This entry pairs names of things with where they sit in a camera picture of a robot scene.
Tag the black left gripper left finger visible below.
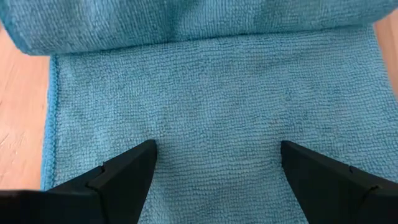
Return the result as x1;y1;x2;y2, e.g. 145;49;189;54
48;139;158;224

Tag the turquoise microfiber towel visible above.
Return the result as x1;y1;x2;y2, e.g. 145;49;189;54
0;0;398;224

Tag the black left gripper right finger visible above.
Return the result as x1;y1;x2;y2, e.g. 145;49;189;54
280;140;398;224

